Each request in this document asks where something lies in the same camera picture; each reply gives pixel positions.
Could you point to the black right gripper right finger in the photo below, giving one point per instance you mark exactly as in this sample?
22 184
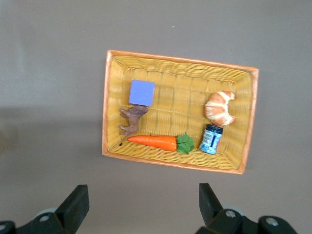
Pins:
210 207

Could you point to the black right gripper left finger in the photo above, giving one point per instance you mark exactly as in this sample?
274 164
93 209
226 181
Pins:
73 207

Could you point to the small blue labelled jar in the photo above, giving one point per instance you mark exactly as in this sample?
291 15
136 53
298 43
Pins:
210 140

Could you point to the orange toy carrot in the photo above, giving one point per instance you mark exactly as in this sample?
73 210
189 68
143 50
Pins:
156 142

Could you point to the toy croissant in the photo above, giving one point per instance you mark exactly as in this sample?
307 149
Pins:
218 109

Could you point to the brown toy horse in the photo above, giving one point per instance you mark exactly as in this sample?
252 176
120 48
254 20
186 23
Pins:
134 119

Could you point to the yellow wicker basket orange rim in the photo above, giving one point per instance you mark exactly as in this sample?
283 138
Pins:
175 85

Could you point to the purple foam cube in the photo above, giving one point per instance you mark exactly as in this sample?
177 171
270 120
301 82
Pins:
142 93

